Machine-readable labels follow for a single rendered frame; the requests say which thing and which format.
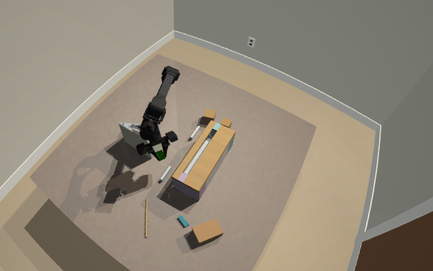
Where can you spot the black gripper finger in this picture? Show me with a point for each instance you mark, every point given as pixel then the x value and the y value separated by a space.
pixel 154 154
pixel 165 148

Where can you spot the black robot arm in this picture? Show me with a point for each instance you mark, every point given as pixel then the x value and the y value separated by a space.
pixel 156 107

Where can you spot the tan cardboard box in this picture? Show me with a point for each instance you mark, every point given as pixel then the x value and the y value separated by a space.
pixel 209 115

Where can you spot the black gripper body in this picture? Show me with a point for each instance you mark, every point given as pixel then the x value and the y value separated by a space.
pixel 155 140

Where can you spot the small teal block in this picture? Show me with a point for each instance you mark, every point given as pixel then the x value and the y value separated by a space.
pixel 183 221

